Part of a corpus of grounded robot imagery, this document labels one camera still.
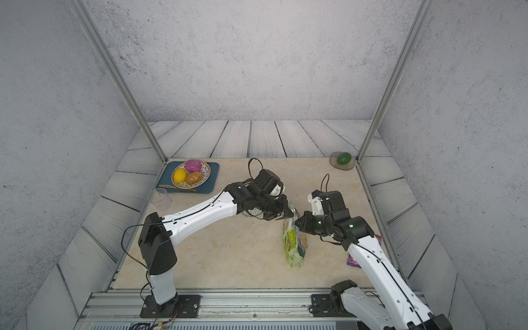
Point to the wooden chopstick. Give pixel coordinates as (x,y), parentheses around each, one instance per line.
(192,190)

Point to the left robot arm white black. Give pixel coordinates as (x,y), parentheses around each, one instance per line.
(159,235)

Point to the magenta toy fruit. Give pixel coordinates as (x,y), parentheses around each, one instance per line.
(193,165)

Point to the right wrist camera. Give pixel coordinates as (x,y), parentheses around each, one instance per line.
(317,205)

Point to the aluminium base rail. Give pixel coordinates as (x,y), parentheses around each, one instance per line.
(224,309)

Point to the green toy avocado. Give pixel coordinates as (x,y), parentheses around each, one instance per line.
(344,158)

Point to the aluminium frame post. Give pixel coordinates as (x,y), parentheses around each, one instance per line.
(397,73)
(92,33)

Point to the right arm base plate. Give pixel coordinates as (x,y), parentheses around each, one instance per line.
(327,306)

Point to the white patterned breakfast bowl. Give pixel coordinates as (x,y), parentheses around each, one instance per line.
(255,212)

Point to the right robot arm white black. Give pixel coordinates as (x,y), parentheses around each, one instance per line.
(398,307)

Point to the teal placemat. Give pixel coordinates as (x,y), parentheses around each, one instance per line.
(205,188)

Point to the left aluminium frame post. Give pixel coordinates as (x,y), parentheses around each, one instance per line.
(92,33)

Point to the patterned fruit plate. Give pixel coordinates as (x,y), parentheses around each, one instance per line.
(206,171)

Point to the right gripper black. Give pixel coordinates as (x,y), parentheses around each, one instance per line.
(306,225)

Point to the yellow toy lemon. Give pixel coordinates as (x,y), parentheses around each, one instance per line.
(179,175)

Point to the grey stone dish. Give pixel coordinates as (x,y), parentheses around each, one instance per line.
(348,167)

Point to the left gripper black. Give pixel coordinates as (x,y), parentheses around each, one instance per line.
(282,212)

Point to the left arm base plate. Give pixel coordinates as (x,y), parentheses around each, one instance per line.
(181,306)

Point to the clear drinking glass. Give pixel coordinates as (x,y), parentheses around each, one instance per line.
(160,199)

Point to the right aluminium frame post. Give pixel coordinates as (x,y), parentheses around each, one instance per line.
(397,73)

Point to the orange brown toy fruit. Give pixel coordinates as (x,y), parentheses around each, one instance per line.
(193,178)

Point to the green oats bag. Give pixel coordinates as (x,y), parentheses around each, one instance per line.
(294,241)

